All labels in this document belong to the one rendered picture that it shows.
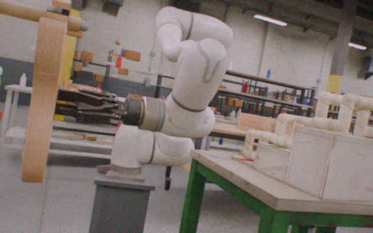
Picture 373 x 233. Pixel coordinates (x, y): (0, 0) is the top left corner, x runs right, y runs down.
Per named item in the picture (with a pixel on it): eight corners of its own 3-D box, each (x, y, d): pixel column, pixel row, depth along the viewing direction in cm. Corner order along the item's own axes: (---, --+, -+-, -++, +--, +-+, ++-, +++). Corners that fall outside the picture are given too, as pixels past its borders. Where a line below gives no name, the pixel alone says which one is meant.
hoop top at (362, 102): (348, 105, 85) (350, 92, 85) (338, 104, 88) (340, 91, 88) (398, 116, 94) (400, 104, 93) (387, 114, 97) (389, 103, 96)
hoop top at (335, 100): (323, 102, 93) (326, 91, 93) (315, 101, 96) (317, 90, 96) (372, 113, 101) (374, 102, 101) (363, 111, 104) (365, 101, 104)
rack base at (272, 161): (285, 183, 98) (290, 152, 97) (251, 168, 112) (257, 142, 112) (349, 187, 109) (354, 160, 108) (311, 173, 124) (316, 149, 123)
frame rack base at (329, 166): (323, 200, 84) (336, 134, 83) (283, 182, 98) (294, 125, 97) (391, 203, 96) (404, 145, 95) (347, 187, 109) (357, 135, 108)
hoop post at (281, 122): (276, 146, 108) (282, 118, 108) (270, 144, 111) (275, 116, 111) (283, 147, 110) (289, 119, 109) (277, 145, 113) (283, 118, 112)
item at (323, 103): (318, 129, 93) (324, 97, 93) (309, 127, 96) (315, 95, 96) (326, 130, 95) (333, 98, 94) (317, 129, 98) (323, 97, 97)
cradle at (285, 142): (291, 150, 101) (293, 139, 100) (267, 142, 111) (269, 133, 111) (299, 151, 102) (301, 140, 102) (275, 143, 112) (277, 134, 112)
